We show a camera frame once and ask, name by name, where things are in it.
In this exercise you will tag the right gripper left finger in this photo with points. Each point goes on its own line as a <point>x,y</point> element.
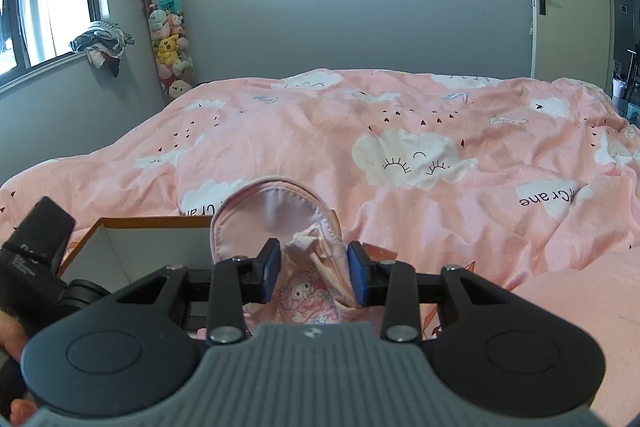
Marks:
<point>237,282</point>

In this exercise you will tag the orange cardboard box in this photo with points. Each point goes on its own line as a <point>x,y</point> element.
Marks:
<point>118,251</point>

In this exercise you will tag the pink mini backpack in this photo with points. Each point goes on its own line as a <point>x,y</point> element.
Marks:
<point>313,285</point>

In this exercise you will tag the clothes pile on windowsill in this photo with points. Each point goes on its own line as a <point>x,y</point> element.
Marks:
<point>104,44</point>

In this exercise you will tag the pink patterned duvet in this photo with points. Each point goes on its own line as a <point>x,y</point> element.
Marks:
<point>531,184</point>

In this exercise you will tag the clear tube of plushies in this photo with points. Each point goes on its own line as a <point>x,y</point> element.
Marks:
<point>171,46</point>

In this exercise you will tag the person's left hand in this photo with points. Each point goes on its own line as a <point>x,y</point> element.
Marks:
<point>13,340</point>

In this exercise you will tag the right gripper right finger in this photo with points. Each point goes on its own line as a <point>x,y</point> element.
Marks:
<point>391,285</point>

